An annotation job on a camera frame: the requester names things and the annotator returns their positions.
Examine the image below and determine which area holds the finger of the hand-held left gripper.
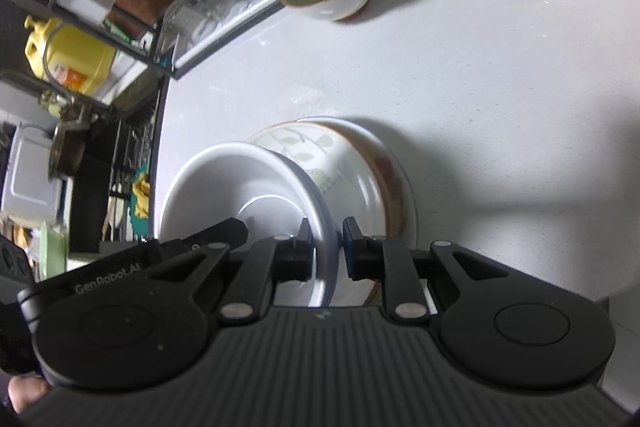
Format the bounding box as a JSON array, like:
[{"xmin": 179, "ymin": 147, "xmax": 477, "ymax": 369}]
[{"xmin": 146, "ymin": 218, "xmax": 249, "ymax": 254}]

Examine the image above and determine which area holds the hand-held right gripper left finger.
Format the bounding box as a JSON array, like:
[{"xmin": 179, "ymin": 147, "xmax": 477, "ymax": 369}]
[{"xmin": 145, "ymin": 218, "xmax": 314, "ymax": 324}]

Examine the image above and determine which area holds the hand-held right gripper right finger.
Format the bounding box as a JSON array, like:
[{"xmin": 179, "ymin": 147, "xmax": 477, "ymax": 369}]
[{"xmin": 341, "ymin": 217, "xmax": 511, "ymax": 324}]

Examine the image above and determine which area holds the small white bowl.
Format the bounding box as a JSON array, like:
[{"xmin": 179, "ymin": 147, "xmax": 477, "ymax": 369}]
[{"xmin": 159, "ymin": 141, "xmax": 333, "ymax": 308}]

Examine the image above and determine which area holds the pink flower plate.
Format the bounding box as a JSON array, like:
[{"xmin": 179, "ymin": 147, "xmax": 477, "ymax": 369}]
[{"xmin": 295, "ymin": 116, "xmax": 418, "ymax": 298}]

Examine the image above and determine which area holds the person's left hand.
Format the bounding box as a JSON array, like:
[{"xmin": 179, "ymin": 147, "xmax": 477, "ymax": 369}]
[{"xmin": 9, "ymin": 379, "xmax": 51, "ymax": 414}]

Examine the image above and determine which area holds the pale green container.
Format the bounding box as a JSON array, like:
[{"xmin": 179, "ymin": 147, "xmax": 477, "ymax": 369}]
[{"xmin": 39, "ymin": 222, "xmax": 68, "ymax": 280}]

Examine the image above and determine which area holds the yellow cloth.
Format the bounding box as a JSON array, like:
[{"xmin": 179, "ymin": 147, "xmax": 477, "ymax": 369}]
[{"xmin": 131, "ymin": 172, "xmax": 152, "ymax": 220}]

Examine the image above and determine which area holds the black sink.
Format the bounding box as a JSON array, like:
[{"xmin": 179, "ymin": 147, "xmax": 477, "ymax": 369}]
[{"xmin": 65, "ymin": 77, "xmax": 171, "ymax": 253}]

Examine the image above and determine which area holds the white plate in sink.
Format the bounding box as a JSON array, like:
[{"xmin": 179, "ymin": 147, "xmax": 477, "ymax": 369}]
[{"xmin": 102, "ymin": 194, "xmax": 126, "ymax": 240}]

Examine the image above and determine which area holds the white plastic container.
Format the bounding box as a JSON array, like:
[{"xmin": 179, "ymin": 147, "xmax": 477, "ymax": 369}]
[{"xmin": 0, "ymin": 122, "xmax": 63, "ymax": 228}]

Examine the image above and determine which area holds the black sink drain rack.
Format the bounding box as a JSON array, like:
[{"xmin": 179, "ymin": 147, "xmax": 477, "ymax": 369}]
[{"xmin": 107, "ymin": 97, "xmax": 161, "ymax": 243}]

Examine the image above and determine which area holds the dark metal pot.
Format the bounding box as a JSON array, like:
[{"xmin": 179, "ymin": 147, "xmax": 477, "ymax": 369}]
[{"xmin": 47, "ymin": 122, "xmax": 91, "ymax": 180}]

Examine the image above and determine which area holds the yellow detergent bottle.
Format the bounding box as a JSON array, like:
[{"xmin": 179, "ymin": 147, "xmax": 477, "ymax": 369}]
[{"xmin": 24, "ymin": 16, "xmax": 118, "ymax": 96}]

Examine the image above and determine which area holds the white utensil cup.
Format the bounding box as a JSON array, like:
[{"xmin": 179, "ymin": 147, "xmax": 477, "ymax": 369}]
[{"xmin": 47, "ymin": 0, "xmax": 121, "ymax": 25}]

